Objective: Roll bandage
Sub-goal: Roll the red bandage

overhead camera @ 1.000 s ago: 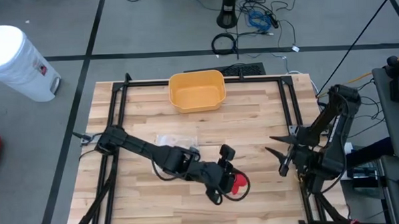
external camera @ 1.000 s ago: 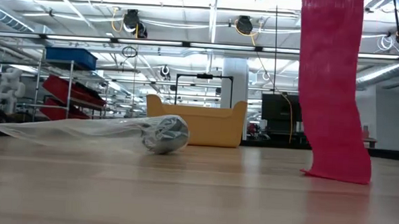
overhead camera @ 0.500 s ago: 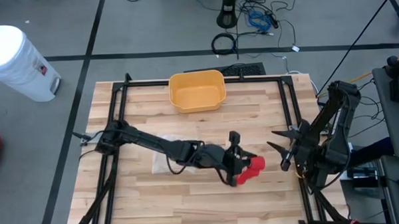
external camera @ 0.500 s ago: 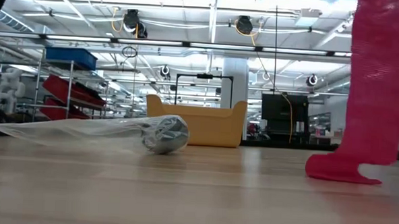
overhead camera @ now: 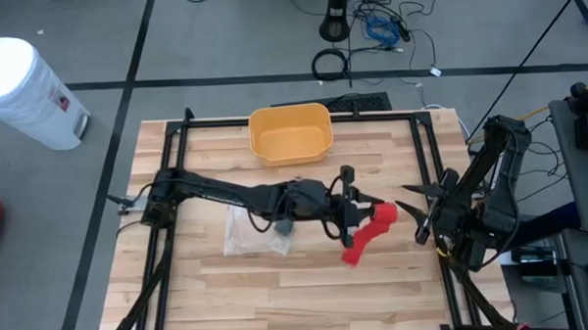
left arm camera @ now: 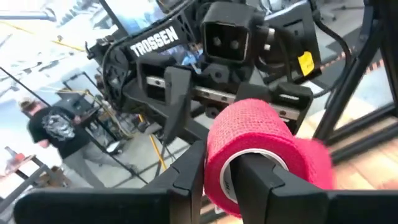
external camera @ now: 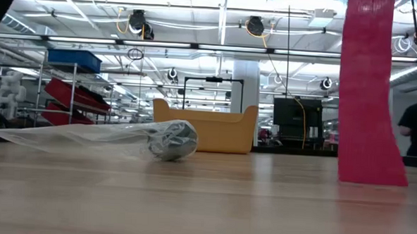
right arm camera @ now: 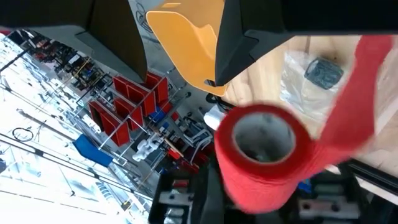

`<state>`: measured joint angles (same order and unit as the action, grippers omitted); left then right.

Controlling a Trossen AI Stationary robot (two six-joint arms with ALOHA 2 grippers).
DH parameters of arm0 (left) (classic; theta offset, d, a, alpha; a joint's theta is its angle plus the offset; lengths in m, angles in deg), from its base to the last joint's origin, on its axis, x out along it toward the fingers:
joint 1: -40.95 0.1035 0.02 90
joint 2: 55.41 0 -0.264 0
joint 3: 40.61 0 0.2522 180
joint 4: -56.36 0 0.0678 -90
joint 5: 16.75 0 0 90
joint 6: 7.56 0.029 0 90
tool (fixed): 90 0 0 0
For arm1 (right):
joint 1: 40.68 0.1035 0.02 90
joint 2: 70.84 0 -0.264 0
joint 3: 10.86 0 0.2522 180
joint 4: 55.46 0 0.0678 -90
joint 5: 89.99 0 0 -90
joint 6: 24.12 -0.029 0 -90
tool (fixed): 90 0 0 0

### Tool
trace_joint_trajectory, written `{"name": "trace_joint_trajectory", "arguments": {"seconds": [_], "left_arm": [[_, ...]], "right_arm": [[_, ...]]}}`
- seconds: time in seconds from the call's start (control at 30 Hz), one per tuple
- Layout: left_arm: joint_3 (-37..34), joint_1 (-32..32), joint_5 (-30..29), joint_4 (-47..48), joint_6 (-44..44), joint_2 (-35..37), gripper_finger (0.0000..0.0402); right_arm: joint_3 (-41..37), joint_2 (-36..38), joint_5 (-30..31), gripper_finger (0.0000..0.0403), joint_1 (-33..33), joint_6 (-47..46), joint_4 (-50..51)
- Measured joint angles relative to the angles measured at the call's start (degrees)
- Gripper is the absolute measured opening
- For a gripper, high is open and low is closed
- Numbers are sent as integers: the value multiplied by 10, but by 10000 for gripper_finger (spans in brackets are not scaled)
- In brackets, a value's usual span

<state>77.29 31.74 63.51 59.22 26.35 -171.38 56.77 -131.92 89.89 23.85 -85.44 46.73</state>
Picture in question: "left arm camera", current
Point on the red elastic bandage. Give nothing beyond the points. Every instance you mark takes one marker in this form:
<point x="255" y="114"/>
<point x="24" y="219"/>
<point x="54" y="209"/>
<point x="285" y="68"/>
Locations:
<point x="255" y="124"/>

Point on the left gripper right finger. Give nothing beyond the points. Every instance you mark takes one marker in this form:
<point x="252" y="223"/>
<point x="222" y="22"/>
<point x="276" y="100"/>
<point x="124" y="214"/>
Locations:
<point x="311" y="208"/>

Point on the person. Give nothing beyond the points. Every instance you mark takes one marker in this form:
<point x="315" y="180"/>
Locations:
<point x="59" y="133"/>

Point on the black aluminium table frame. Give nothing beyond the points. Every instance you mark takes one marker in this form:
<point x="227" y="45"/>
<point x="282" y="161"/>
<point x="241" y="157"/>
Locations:
<point x="340" y="99"/>

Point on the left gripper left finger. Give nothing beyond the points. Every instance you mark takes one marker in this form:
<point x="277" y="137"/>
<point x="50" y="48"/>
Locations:
<point x="109" y="208"/>

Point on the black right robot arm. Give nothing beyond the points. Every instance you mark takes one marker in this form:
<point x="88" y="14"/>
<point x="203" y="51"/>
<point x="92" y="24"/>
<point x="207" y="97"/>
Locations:
<point x="155" y="42"/>

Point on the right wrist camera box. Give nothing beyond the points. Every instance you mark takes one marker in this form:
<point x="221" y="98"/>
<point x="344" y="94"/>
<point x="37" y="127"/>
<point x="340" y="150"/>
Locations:
<point x="228" y="18"/>

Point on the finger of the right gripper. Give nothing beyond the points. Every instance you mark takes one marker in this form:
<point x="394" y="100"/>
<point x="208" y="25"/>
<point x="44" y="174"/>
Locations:
<point x="252" y="91"/>
<point x="178" y="99"/>

